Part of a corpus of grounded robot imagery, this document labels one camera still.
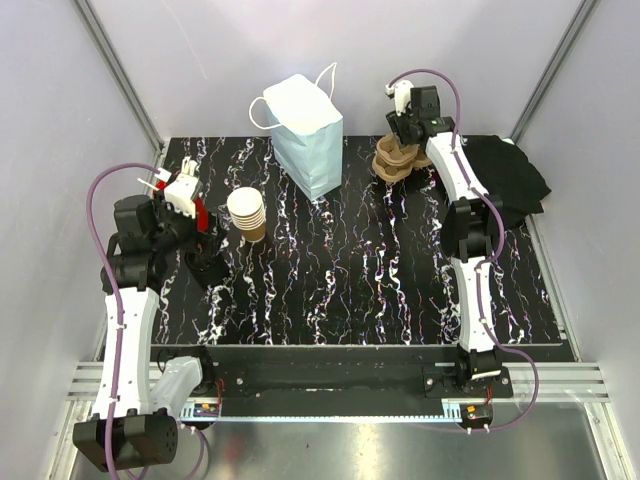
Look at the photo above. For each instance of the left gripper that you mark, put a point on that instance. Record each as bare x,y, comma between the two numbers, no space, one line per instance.
195,240

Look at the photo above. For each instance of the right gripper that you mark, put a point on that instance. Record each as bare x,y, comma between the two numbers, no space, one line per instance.
395,122

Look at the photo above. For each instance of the stack of pulp cup carriers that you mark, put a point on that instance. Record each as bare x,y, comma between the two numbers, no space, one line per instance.
393,163

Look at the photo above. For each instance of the stack of paper cups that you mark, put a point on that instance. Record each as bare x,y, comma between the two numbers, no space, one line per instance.
246,208

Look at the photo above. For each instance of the light blue paper bag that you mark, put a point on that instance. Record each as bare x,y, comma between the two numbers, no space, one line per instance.
306,130

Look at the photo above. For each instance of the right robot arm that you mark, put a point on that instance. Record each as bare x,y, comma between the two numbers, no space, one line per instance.
471,236

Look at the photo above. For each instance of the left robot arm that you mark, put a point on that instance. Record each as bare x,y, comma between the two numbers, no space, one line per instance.
134,422

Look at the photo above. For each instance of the red cup with stirrers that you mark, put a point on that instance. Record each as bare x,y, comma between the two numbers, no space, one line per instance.
201,219

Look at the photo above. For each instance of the stack of black lids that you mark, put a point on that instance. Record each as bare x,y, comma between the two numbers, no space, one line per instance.
207,270

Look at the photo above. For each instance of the black cloth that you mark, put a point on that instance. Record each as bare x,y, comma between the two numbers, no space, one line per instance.
505,170

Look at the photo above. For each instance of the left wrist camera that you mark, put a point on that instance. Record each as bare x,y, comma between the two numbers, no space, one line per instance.
182,188

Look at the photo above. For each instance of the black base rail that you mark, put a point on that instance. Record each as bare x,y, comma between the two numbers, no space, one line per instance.
340,382

